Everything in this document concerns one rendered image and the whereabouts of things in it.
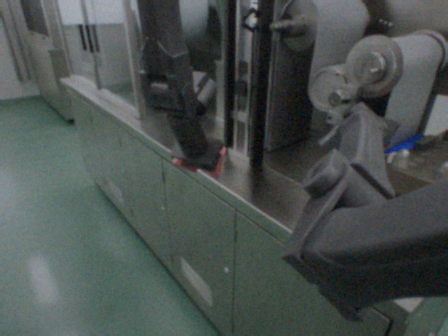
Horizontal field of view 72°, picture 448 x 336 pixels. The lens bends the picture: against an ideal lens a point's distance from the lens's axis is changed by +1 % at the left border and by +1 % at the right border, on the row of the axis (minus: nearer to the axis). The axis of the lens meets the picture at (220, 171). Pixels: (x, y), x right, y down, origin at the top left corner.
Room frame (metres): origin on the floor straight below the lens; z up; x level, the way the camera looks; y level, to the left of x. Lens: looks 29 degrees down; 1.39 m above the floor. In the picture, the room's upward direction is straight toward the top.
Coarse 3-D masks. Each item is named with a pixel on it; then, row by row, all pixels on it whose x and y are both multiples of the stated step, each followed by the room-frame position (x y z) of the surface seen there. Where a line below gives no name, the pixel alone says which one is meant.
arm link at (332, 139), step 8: (352, 104) 0.65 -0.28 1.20; (344, 112) 0.64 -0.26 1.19; (352, 112) 0.60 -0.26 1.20; (336, 128) 0.65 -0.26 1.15; (328, 136) 0.66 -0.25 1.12; (336, 136) 0.64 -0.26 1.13; (384, 136) 0.57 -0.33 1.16; (320, 144) 0.66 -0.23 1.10; (328, 144) 0.64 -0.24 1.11; (336, 144) 0.64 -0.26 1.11; (328, 152) 0.64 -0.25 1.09
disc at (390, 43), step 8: (368, 40) 0.82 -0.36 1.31; (376, 40) 0.80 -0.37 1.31; (384, 40) 0.79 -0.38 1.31; (392, 40) 0.77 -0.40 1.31; (352, 48) 0.85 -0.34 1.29; (392, 48) 0.77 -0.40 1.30; (352, 56) 0.84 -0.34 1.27; (400, 56) 0.75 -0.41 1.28; (400, 64) 0.75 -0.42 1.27; (400, 72) 0.74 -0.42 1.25; (392, 80) 0.75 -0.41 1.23; (384, 88) 0.76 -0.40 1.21; (392, 88) 0.75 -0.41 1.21; (368, 96) 0.79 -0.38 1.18; (376, 96) 0.77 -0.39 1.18
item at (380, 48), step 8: (360, 48) 0.83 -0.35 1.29; (368, 48) 0.81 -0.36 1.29; (376, 48) 0.79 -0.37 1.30; (384, 48) 0.78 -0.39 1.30; (384, 56) 0.78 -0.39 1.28; (392, 56) 0.76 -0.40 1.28; (352, 64) 0.84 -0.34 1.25; (392, 64) 0.76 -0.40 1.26; (352, 72) 0.83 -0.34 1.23; (392, 72) 0.75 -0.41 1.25; (352, 80) 0.83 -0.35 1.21; (384, 80) 0.76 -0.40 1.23; (368, 88) 0.79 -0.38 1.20; (376, 88) 0.78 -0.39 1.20
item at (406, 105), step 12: (420, 84) 0.84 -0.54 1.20; (432, 84) 0.89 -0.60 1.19; (396, 96) 0.76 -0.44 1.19; (408, 96) 0.81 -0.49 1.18; (420, 96) 0.86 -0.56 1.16; (396, 108) 0.78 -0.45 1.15; (408, 108) 0.82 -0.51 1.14; (420, 108) 0.87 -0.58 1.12; (396, 120) 0.79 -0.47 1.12; (408, 120) 0.84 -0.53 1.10; (396, 132) 0.80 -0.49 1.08; (408, 132) 0.86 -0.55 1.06; (396, 144) 0.82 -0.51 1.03
